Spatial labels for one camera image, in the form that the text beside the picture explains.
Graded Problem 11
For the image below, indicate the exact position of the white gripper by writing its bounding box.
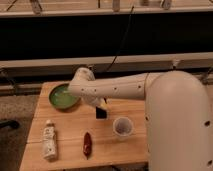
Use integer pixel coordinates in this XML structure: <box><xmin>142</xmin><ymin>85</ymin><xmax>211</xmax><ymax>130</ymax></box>
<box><xmin>83</xmin><ymin>97</ymin><xmax>108</xmax><ymax>111</ymax></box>

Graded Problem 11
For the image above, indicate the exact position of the black eraser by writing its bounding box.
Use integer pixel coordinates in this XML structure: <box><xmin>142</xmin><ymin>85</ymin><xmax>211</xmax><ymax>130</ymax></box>
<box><xmin>96</xmin><ymin>108</ymin><xmax>107</xmax><ymax>119</ymax></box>

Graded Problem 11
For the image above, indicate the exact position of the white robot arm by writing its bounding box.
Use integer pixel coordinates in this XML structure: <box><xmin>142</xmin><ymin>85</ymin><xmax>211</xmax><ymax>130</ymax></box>
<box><xmin>68</xmin><ymin>67</ymin><xmax>213</xmax><ymax>171</ymax></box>

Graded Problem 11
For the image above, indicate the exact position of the wooden board table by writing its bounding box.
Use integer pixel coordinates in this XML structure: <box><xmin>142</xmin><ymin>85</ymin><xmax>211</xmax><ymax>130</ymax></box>
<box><xmin>20</xmin><ymin>82</ymin><xmax>148</xmax><ymax>171</ymax></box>

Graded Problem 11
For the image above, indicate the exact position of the green bowl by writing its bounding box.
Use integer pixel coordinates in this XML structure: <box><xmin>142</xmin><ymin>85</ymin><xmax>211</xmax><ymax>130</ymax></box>
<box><xmin>49</xmin><ymin>83</ymin><xmax>79</xmax><ymax>110</ymax></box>

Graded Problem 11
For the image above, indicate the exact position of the red chili pepper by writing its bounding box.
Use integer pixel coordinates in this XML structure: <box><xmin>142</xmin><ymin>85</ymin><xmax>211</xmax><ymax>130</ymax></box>
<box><xmin>83</xmin><ymin>133</ymin><xmax>92</xmax><ymax>158</ymax></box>

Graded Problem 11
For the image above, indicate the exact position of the white tube bottle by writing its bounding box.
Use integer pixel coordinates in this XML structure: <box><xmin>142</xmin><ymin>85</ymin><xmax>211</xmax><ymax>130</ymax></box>
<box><xmin>43</xmin><ymin>120</ymin><xmax>57</xmax><ymax>161</ymax></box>

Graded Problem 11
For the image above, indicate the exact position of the black hanging cable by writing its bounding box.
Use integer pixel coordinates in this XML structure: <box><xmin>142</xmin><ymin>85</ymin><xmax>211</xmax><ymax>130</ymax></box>
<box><xmin>105</xmin><ymin>4</ymin><xmax>136</xmax><ymax>73</ymax></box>

